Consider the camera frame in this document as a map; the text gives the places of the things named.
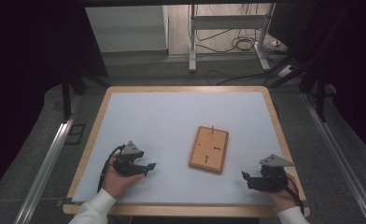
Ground black floor cable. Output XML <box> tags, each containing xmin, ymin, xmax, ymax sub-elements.
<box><xmin>205</xmin><ymin>69</ymin><xmax>285</xmax><ymax>87</ymax></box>

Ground white table mat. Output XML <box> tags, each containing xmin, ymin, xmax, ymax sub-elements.
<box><xmin>71</xmin><ymin>91</ymin><xmax>299</xmax><ymax>206</ymax></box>

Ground person's right hand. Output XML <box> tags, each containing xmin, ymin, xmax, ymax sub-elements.
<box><xmin>261</xmin><ymin>173</ymin><xmax>299</xmax><ymax>213</ymax></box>

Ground black metal stand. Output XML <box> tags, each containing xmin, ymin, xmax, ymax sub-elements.
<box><xmin>266</xmin><ymin>55</ymin><xmax>329</xmax><ymax>122</ymax></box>
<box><xmin>61</xmin><ymin>71</ymin><xmax>110</xmax><ymax>122</ymax></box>

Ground tangle of floor cables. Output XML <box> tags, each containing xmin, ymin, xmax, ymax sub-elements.
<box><xmin>195</xmin><ymin>27</ymin><xmax>268</xmax><ymax>54</ymax></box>

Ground wooden picture frame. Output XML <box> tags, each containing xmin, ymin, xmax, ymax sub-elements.
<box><xmin>189</xmin><ymin>125</ymin><xmax>230</xmax><ymax>175</ymax></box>

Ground dark curtain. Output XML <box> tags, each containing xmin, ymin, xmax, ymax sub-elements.
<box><xmin>269</xmin><ymin>0</ymin><xmax>366</xmax><ymax>157</ymax></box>
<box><xmin>0</xmin><ymin>0</ymin><xmax>108</xmax><ymax>200</ymax></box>

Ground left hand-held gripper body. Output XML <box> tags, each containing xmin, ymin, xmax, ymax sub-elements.
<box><xmin>112</xmin><ymin>140</ymin><xmax>142</xmax><ymax>177</ymax></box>

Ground person's left hand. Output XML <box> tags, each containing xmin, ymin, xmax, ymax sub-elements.
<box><xmin>102</xmin><ymin>152</ymin><xmax>146</xmax><ymax>199</ymax></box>

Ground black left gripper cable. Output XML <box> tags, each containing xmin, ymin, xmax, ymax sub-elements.
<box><xmin>96</xmin><ymin>144</ymin><xmax>126</xmax><ymax>194</ymax></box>

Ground white cabinet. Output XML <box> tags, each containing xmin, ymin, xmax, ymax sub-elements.
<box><xmin>85</xmin><ymin>5</ymin><xmax>169</xmax><ymax>54</ymax></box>

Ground black floor grille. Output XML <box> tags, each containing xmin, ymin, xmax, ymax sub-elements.
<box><xmin>64</xmin><ymin>123</ymin><xmax>86</xmax><ymax>146</ymax></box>

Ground white power strip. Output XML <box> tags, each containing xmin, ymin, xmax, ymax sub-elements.
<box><xmin>277</xmin><ymin>64</ymin><xmax>295</xmax><ymax>78</ymax></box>

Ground white metal desk frame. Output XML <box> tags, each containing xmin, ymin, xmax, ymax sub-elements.
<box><xmin>189</xmin><ymin>3</ymin><xmax>277</xmax><ymax>73</ymax></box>

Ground aluminium rail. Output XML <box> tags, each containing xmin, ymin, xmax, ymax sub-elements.
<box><xmin>14</xmin><ymin>119</ymin><xmax>75</xmax><ymax>224</ymax></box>
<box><xmin>301</xmin><ymin>92</ymin><xmax>366</xmax><ymax>224</ymax></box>

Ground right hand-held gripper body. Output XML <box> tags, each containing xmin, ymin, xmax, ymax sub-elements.
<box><xmin>255</xmin><ymin>153</ymin><xmax>296</xmax><ymax>192</ymax></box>

